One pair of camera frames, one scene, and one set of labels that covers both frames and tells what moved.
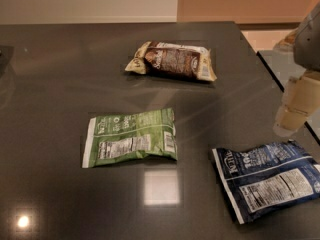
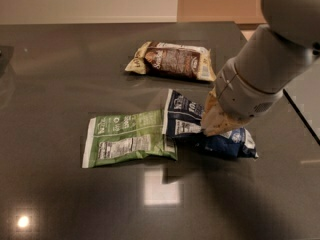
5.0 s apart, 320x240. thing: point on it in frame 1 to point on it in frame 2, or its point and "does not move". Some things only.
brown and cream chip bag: x=162 y=58 does not move
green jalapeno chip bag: x=112 y=138 does not move
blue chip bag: x=266 y=176 to x=182 y=119
